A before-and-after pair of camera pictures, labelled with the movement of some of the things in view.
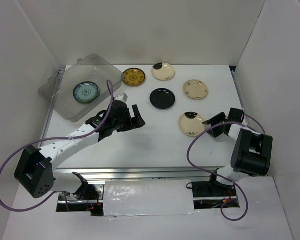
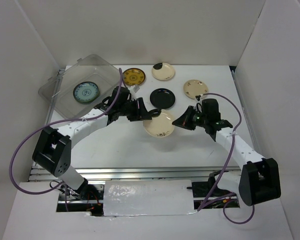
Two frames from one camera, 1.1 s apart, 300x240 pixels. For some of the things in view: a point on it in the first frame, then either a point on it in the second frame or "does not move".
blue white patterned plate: (86, 91) does not move
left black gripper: (134, 122) to (140, 114)
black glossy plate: (162, 98) does not move
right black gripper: (221, 116) to (184, 121)
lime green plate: (86, 91) does not move
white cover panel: (130, 197) does not move
